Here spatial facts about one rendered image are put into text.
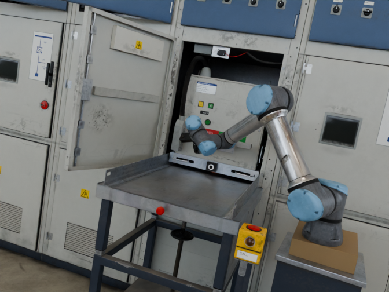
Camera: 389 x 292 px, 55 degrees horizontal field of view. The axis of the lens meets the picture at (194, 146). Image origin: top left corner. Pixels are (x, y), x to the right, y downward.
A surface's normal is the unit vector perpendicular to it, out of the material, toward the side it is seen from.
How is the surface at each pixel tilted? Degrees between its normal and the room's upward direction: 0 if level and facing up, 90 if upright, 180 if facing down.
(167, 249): 90
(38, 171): 90
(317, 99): 90
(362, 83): 90
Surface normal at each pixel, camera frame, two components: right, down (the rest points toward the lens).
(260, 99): -0.77, -0.07
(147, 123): 0.80, 0.21
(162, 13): 0.19, 0.17
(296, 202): -0.69, 0.16
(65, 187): -0.30, 0.08
